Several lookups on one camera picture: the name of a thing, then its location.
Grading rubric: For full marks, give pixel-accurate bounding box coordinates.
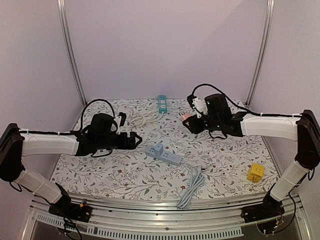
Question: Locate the pink plug adapter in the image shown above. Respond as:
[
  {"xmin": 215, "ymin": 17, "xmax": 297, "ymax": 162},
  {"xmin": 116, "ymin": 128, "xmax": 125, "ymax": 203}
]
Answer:
[{"xmin": 181, "ymin": 113, "xmax": 192, "ymax": 122}]

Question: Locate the right aluminium corner post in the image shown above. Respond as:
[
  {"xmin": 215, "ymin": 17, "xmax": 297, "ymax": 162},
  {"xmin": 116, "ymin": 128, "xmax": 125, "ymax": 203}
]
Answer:
[{"xmin": 245, "ymin": 0, "xmax": 275, "ymax": 107}]

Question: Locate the yellow cube socket adapter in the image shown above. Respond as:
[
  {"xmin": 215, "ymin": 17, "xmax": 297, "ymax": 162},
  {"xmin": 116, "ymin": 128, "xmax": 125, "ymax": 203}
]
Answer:
[{"xmin": 246, "ymin": 163, "xmax": 265, "ymax": 183}]

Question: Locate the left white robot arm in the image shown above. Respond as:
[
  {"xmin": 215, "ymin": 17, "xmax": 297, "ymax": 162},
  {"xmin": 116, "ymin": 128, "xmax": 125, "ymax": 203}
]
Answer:
[{"xmin": 0, "ymin": 112, "xmax": 143, "ymax": 217}]

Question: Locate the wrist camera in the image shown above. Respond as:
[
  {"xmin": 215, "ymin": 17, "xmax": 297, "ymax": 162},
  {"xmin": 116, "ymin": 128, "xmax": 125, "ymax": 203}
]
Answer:
[
  {"xmin": 114, "ymin": 112, "xmax": 127, "ymax": 135},
  {"xmin": 187, "ymin": 94, "xmax": 208, "ymax": 119}
]

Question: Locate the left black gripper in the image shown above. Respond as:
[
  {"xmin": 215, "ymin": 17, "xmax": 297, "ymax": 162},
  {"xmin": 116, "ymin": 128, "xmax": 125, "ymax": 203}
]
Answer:
[{"xmin": 96, "ymin": 131, "xmax": 142, "ymax": 150}]

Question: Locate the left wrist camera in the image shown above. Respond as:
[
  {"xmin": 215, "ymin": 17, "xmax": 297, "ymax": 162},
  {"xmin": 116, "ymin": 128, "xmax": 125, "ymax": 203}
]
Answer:
[{"xmin": 114, "ymin": 112, "xmax": 127, "ymax": 135}]

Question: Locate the left aluminium corner post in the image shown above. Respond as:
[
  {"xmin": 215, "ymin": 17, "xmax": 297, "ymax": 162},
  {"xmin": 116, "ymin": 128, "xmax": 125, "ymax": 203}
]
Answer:
[{"xmin": 57, "ymin": 0, "xmax": 87, "ymax": 106}]

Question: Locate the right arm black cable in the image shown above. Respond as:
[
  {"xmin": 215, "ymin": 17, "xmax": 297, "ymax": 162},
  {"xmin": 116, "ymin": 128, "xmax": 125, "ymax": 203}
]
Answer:
[{"xmin": 191, "ymin": 83, "xmax": 301, "ymax": 118}]

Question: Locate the light blue plug adapter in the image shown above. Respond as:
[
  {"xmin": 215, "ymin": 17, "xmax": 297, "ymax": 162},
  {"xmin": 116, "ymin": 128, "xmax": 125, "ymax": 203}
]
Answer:
[{"xmin": 154, "ymin": 143, "xmax": 163, "ymax": 156}]

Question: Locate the grey-blue cord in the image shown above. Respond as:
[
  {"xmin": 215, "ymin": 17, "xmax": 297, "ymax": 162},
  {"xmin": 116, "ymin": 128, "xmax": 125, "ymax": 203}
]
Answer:
[{"xmin": 176, "ymin": 164, "xmax": 206, "ymax": 210}]

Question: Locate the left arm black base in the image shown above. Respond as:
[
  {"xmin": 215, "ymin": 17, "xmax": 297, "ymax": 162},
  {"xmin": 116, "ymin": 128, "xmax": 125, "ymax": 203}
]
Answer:
[{"xmin": 48, "ymin": 196, "xmax": 93, "ymax": 223}]

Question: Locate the floral table cloth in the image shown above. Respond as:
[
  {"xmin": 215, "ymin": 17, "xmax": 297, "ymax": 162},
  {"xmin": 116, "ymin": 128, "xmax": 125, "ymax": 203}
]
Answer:
[{"xmin": 51, "ymin": 99, "xmax": 279, "ymax": 202}]

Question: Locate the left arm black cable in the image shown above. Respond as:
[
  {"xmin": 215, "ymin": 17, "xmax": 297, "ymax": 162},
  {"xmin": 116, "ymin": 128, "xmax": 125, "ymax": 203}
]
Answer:
[{"xmin": 80, "ymin": 99, "xmax": 116, "ymax": 133}]

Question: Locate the aluminium front rail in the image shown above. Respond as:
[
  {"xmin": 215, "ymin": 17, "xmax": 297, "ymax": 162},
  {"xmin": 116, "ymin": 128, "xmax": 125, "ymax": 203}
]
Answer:
[{"xmin": 19, "ymin": 192, "xmax": 313, "ymax": 240}]

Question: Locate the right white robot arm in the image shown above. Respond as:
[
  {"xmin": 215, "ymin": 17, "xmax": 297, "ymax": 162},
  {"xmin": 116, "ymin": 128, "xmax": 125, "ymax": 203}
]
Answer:
[{"xmin": 182, "ymin": 93, "xmax": 320, "ymax": 218}]

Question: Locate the white cord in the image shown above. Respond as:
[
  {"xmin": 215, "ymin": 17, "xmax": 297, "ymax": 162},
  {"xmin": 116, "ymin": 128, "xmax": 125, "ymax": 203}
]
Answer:
[{"xmin": 127, "ymin": 111, "xmax": 165, "ymax": 127}]

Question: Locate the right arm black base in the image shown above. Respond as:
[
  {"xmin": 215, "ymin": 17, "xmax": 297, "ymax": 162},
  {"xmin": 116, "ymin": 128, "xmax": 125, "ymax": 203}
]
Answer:
[{"xmin": 240, "ymin": 195, "xmax": 285, "ymax": 235}]

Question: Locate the aluminium corner post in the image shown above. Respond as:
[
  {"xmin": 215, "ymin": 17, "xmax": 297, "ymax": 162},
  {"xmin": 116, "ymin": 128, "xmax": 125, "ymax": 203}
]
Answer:
[
  {"xmin": 57, "ymin": 0, "xmax": 87, "ymax": 106},
  {"xmin": 245, "ymin": 0, "xmax": 275, "ymax": 107}
]

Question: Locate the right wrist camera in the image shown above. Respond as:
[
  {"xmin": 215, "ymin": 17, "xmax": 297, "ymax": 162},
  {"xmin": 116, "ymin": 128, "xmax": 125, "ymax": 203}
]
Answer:
[{"xmin": 187, "ymin": 94, "xmax": 208, "ymax": 119}]

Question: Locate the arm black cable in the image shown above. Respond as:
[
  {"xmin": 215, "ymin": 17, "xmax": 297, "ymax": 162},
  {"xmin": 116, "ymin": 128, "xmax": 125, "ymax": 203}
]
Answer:
[
  {"xmin": 191, "ymin": 83, "xmax": 301, "ymax": 118},
  {"xmin": 80, "ymin": 99, "xmax": 116, "ymax": 133}
]

